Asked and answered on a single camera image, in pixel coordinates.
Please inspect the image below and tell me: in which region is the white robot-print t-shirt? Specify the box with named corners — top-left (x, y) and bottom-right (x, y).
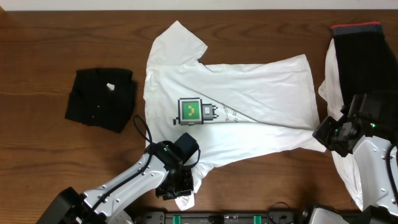
top-left (142, 20), bottom-right (326, 211)

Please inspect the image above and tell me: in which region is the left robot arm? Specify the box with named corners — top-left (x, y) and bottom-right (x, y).
top-left (38, 138), bottom-right (200, 223)

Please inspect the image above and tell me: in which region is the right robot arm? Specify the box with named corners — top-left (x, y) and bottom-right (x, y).
top-left (298, 92), bottom-right (397, 223)

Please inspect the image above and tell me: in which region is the white garment under pile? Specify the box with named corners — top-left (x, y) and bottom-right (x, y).
top-left (318, 39), bottom-right (364, 211)

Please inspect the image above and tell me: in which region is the black garment with red trim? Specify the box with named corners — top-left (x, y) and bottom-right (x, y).
top-left (331, 21), bottom-right (397, 126)

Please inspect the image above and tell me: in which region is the folded black shirt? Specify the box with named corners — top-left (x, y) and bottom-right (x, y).
top-left (65, 68), bottom-right (137, 133)

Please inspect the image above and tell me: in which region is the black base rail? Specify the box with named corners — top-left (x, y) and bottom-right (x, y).
top-left (135, 202), bottom-right (374, 224)

